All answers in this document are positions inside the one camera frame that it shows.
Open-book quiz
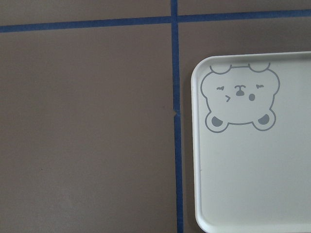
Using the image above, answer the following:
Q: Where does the white bear tray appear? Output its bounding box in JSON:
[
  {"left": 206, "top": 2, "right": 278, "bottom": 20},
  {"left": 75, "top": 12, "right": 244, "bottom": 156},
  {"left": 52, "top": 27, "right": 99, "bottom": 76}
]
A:
[{"left": 191, "top": 51, "right": 311, "bottom": 233}]

